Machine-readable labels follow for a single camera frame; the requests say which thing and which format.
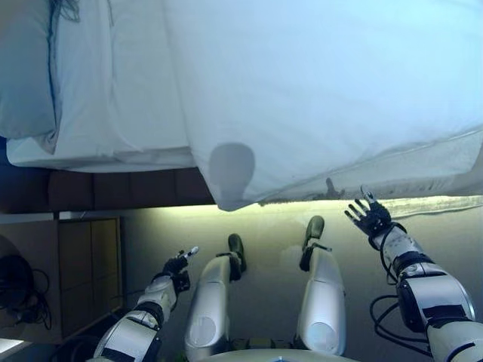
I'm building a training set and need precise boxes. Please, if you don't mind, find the right silver robot leg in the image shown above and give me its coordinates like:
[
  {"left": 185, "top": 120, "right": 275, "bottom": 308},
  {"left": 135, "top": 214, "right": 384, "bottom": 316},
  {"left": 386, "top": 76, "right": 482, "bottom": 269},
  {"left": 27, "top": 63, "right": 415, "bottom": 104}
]
[{"left": 295, "top": 215, "right": 347, "bottom": 358}]

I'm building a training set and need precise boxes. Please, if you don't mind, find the right robot hand black silver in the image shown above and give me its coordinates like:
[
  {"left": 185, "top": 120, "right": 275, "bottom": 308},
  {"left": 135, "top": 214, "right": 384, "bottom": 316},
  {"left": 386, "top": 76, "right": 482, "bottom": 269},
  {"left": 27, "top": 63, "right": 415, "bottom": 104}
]
[{"left": 343, "top": 185, "right": 393, "bottom": 238}]

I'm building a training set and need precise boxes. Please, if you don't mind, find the left robot hand black silver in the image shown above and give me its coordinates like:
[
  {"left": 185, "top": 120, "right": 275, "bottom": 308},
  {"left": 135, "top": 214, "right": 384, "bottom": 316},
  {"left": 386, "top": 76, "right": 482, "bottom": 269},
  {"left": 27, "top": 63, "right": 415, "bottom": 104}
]
[{"left": 162, "top": 246, "right": 200, "bottom": 279}]

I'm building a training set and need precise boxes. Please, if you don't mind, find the black tangled cable bundle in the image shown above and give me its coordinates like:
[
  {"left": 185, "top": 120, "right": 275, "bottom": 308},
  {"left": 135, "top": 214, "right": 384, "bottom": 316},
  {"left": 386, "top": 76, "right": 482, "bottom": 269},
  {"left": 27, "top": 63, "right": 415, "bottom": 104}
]
[{"left": 0, "top": 254, "right": 53, "bottom": 330}]

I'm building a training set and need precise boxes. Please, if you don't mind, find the silver robot leg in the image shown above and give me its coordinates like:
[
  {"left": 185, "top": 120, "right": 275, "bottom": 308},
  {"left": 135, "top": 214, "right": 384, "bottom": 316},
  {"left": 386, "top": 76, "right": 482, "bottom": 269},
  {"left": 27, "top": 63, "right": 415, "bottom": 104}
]
[
  {"left": 183, "top": 233, "right": 248, "bottom": 360},
  {"left": 295, "top": 215, "right": 347, "bottom": 358}
]

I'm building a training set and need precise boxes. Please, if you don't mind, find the brown bed base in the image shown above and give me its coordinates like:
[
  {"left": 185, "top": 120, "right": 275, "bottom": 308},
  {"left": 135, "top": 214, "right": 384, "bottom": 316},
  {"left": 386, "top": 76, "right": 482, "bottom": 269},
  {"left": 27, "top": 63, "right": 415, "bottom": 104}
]
[{"left": 0, "top": 156, "right": 222, "bottom": 216}]

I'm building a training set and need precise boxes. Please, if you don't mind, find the white pillow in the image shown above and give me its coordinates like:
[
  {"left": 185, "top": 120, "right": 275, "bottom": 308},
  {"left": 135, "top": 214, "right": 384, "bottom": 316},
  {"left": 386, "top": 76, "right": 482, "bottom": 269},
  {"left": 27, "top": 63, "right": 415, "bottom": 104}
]
[{"left": 0, "top": 0, "right": 60, "bottom": 155}]

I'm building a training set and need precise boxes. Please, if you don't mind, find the grey textured mattress cover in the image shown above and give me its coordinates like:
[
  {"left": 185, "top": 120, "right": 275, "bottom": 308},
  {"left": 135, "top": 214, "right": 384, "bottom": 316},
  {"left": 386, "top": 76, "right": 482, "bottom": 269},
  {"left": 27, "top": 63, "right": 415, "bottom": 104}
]
[{"left": 377, "top": 130, "right": 483, "bottom": 220}]

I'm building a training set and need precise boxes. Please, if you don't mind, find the left silver robot leg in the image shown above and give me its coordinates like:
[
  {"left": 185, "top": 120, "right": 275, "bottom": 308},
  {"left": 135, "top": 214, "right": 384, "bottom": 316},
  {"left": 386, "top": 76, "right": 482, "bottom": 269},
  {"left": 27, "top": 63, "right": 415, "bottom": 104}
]
[{"left": 183, "top": 233, "right": 248, "bottom": 360}]

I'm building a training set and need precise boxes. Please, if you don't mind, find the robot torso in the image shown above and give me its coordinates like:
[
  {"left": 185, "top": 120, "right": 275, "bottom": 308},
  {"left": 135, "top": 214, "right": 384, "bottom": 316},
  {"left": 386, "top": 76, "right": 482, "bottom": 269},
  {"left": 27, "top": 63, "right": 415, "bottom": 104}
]
[{"left": 202, "top": 337, "right": 305, "bottom": 362}]

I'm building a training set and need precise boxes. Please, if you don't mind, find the white fitted mattress sheet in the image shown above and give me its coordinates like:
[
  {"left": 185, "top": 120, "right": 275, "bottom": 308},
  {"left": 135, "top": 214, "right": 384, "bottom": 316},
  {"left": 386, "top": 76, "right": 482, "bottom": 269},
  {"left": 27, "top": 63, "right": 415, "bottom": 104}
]
[{"left": 6, "top": 0, "right": 199, "bottom": 173}]

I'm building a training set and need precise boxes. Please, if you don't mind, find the wooden nightstand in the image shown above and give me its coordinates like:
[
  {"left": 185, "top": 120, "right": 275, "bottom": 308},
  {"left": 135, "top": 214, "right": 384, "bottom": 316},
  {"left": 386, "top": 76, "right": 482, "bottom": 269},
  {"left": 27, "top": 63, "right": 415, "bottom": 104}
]
[{"left": 0, "top": 213, "right": 125, "bottom": 345}]

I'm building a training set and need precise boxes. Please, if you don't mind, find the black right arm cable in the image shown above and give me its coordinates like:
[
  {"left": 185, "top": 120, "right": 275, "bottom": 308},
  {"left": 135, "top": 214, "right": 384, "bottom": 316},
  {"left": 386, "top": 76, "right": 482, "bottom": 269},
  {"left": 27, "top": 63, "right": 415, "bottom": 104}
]
[{"left": 368, "top": 222, "right": 435, "bottom": 357}]

